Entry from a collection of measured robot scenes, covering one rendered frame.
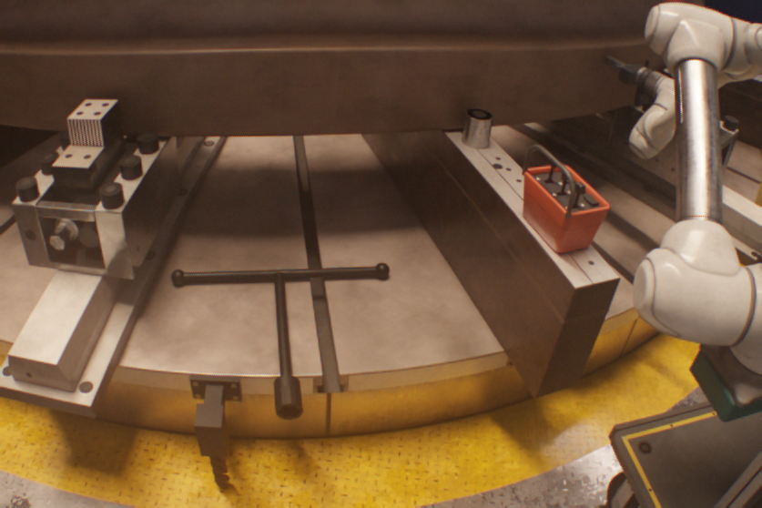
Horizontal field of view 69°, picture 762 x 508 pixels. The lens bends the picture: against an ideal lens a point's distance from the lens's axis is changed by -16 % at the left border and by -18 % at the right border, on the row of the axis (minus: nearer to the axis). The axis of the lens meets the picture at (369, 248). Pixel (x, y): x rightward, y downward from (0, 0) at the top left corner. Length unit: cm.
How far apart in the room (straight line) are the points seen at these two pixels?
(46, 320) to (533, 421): 145
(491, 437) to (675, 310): 98
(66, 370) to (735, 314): 144
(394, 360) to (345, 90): 73
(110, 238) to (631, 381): 172
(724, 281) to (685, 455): 67
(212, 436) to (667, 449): 114
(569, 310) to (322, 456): 82
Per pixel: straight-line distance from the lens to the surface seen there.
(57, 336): 164
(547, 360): 159
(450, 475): 187
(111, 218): 163
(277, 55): 173
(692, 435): 178
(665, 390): 233
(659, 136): 193
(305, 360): 169
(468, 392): 191
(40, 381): 166
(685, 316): 114
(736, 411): 133
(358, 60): 175
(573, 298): 145
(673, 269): 114
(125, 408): 192
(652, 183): 268
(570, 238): 149
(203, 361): 170
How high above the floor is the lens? 155
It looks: 37 degrees down
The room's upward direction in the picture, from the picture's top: 5 degrees clockwise
